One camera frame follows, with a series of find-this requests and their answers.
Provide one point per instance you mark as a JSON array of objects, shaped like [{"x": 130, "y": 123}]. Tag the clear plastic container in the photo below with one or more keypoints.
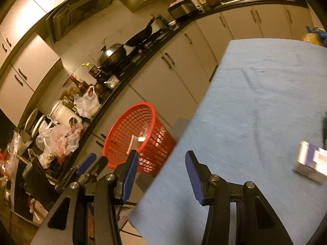
[{"x": 147, "y": 131}]

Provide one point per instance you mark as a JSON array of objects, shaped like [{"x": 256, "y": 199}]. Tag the white and blue medicine box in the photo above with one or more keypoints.
[{"x": 310, "y": 163}]

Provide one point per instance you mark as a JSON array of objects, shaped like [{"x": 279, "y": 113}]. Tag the blue tablecloth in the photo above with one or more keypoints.
[{"x": 242, "y": 112}]

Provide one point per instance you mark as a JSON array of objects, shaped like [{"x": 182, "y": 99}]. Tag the black kitchen countertop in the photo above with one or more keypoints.
[{"x": 199, "y": 17}]

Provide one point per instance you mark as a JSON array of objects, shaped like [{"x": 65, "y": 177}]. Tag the green drink can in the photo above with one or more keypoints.
[{"x": 325, "y": 132}]

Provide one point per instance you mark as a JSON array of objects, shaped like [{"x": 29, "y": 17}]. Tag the beige cabinets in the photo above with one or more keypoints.
[
  {"x": 173, "y": 81},
  {"x": 28, "y": 63}
]

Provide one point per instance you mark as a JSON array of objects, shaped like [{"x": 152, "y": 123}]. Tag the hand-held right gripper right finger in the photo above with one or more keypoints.
[{"x": 194, "y": 178}]

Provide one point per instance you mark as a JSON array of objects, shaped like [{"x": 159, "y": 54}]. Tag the steel kettle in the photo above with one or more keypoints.
[{"x": 162, "y": 21}]

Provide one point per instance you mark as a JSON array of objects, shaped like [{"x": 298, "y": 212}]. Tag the beige lower cabinets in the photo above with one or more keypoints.
[{"x": 173, "y": 81}]

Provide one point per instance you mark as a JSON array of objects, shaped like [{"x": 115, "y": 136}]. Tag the steel range hood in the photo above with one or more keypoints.
[{"x": 81, "y": 12}]

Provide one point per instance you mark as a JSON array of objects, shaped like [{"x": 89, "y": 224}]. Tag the black frying pan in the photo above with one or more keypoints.
[{"x": 139, "y": 37}]

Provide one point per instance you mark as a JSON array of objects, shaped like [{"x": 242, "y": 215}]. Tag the metal storage box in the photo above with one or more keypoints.
[{"x": 181, "y": 10}]

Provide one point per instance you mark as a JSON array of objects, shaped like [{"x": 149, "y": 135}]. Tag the crumpled clear plastic bag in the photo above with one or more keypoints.
[{"x": 14, "y": 153}]

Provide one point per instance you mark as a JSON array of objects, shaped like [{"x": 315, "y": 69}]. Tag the beige upper cabinets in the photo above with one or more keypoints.
[{"x": 28, "y": 63}]

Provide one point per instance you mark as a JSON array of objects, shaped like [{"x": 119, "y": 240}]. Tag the black appliance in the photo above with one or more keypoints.
[{"x": 35, "y": 181}]

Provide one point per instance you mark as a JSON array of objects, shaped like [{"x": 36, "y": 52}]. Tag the gas stove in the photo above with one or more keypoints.
[{"x": 150, "y": 43}]

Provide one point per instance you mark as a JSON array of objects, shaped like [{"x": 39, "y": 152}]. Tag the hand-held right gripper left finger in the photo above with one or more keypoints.
[{"x": 129, "y": 176}]

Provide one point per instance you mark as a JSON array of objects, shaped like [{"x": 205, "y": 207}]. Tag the white rice cooker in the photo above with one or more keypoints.
[{"x": 63, "y": 113}]

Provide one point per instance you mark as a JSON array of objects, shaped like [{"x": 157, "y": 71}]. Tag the white cardboard box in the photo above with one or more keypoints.
[{"x": 131, "y": 145}]

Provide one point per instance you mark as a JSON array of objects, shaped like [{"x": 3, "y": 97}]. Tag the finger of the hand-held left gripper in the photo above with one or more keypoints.
[
  {"x": 86, "y": 163},
  {"x": 100, "y": 164}
]

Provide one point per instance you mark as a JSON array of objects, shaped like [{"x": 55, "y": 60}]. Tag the dark sauce bottle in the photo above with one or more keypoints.
[{"x": 78, "y": 83}]

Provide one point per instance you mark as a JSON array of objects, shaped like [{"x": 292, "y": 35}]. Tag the wok with metal lid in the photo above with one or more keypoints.
[{"x": 112, "y": 55}]

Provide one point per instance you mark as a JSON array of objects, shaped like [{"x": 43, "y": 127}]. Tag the red plastic basket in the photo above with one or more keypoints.
[{"x": 120, "y": 132}]

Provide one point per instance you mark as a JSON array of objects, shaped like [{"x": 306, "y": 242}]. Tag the clear plastic bag red print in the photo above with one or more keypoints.
[{"x": 58, "y": 137}]

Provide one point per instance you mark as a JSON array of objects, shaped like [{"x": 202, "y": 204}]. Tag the white knotted plastic bag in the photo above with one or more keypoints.
[{"x": 86, "y": 104}]

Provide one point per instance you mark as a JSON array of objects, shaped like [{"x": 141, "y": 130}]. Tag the yellow and blue bag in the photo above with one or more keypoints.
[{"x": 311, "y": 37}]

